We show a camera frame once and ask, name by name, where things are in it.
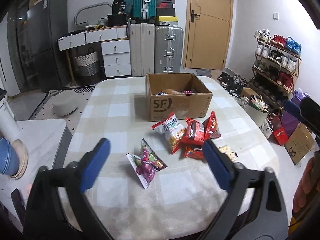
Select red orange snack pack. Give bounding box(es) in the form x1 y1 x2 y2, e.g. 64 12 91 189
184 144 204 160

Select white drawer desk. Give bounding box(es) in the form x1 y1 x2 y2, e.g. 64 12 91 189
58 25 132 77

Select purple grape candy bag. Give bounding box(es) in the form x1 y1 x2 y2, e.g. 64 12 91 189
126 138 167 189

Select stacked shoe boxes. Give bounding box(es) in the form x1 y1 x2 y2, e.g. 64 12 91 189
156 0 178 25

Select silver suitcase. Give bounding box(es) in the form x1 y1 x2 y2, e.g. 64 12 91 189
154 25 184 74

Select white side table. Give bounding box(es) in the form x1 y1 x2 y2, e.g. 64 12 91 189
1 119 72 210

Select grey round stool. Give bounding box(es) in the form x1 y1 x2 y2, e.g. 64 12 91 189
51 90 78 116

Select SF cardboard box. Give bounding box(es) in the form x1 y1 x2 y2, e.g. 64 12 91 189
145 73 213 121

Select checkered tablecloth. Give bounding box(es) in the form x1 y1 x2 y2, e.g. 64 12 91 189
58 76 281 235

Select person right hand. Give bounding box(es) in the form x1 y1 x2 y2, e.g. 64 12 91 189
292 157 319 216

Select blue bowl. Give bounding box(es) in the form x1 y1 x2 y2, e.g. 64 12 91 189
0 138 20 176

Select white noodle snack bag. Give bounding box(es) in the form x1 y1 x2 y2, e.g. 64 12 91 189
151 112 186 154

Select orange bread snack pack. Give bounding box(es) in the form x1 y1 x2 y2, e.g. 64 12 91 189
159 89 183 95

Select shoe rack with shoes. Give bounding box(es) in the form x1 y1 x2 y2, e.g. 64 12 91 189
249 29 302 113

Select wooden door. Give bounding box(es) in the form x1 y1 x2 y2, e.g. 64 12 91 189
183 0 233 70

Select woven laundry basket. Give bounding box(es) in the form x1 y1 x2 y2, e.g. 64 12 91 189
74 47 102 86

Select red cone snack bag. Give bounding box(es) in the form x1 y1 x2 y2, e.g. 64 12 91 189
203 111 221 140

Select white suitcase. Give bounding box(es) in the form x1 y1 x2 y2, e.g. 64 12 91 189
129 23 155 76

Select patterned floor rug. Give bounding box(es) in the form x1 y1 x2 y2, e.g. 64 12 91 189
28 87 94 122

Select dark refrigerator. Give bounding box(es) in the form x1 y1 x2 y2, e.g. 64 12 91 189
27 0 71 92

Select small clear cookie pack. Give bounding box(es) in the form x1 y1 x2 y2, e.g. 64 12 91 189
218 145 238 162

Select beige bowl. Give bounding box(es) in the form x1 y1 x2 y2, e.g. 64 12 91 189
10 139 28 179

